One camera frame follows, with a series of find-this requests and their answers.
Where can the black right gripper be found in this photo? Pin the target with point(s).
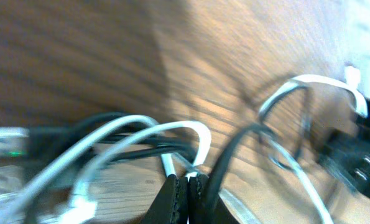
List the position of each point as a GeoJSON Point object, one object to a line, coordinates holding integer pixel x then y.
{"type": "Point", "coordinates": [343, 145]}

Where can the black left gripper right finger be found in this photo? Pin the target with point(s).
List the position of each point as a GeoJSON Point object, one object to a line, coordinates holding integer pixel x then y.
{"type": "Point", "coordinates": [199, 212]}

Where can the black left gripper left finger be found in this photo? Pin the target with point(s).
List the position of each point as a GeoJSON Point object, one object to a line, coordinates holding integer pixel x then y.
{"type": "Point", "coordinates": [170, 206]}

